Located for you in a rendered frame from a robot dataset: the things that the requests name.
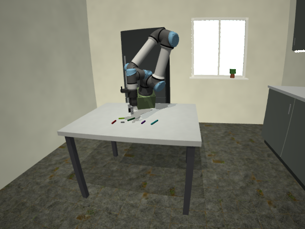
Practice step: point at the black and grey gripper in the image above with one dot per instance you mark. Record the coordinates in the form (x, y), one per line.
(132, 95)

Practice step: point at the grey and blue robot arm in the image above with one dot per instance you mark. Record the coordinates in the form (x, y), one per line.
(149, 82)

